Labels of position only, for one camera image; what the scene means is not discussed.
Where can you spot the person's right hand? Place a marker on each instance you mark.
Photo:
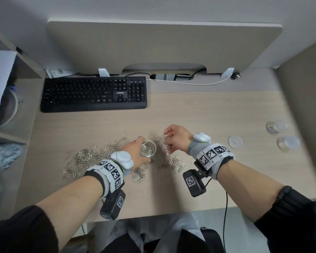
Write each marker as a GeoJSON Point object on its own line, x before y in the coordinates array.
{"type": "Point", "coordinates": [179, 139]}

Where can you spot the person's left hand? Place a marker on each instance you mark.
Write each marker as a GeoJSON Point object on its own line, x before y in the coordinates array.
{"type": "Point", "coordinates": [131, 154]}

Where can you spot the pile of silver paper clips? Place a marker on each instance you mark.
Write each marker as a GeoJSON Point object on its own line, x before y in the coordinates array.
{"type": "Point", "coordinates": [87, 156]}

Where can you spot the clear jar with label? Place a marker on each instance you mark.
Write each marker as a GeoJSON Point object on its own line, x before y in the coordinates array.
{"type": "Point", "coordinates": [276, 127]}

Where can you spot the person's left forearm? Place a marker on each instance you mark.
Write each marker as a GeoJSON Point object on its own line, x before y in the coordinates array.
{"type": "Point", "coordinates": [73, 205]}

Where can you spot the person's right forearm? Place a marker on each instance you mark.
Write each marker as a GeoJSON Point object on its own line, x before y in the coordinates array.
{"type": "Point", "coordinates": [247, 185]}

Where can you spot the person's grey trousers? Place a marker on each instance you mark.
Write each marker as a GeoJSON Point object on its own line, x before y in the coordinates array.
{"type": "Point", "coordinates": [158, 226]}

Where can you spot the white round tracker puck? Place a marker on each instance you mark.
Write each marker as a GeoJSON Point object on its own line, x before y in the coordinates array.
{"type": "Point", "coordinates": [201, 137]}
{"type": "Point", "coordinates": [122, 159]}

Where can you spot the grey marker wristband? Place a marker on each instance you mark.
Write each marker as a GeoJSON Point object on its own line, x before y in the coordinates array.
{"type": "Point", "coordinates": [213, 155]}
{"type": "Point", "coordinates": [109, 172]}

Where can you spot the black keyboard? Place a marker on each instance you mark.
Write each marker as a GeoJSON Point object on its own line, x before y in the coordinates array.
{"type": "Point", "coordinates": [81, 94]}

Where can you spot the black plug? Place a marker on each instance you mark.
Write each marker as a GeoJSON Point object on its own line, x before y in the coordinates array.
{"type": "Point", "coordinates": [235, 75]}

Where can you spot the beige desk divider panel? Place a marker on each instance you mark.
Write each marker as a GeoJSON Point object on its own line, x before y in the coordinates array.
{"type": "Point", "coordinates": [160, 44]}

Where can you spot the white printed paper slip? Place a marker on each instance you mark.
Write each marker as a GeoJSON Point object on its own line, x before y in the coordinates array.
{"type": "Point", "coordinates": [58, 73]}

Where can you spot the white coiled tube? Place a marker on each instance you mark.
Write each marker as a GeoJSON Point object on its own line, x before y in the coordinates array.
{"type": "Point", "coordinates": [16, 108]}

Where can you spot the pale blue crumpled cloth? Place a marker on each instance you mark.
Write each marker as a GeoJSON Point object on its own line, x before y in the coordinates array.
{"type": "Point", "coordinates": [4, 156]}

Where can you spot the beige side partition panel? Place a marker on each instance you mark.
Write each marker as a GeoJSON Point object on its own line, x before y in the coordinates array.
{"type": "Point", "coordinates": [305, 102]}

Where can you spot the black left sleeve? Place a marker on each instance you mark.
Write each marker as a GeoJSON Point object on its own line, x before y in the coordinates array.
{"type": "Point", "coordinates": [18, 231]}

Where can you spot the black sleeve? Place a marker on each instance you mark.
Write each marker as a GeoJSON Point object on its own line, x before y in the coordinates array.
{"type": "Point", "coordinates": [295, 221]}
{"type": "Point", "coordinates": [18, 231]}

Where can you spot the black right sleeve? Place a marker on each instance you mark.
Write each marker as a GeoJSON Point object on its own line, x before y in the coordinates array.
{"type": "Point", "coordinates": [295, 221]}

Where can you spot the white paper sheet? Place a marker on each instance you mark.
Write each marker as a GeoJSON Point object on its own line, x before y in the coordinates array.
{"type": "Point", "coordinates": [1, 76]}

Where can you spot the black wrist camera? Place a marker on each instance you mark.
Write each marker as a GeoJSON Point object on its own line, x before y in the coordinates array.
{"type": "Point", "coordinates": [193, 183]}
{"type": "Point", "coordinates": [112, 205]}

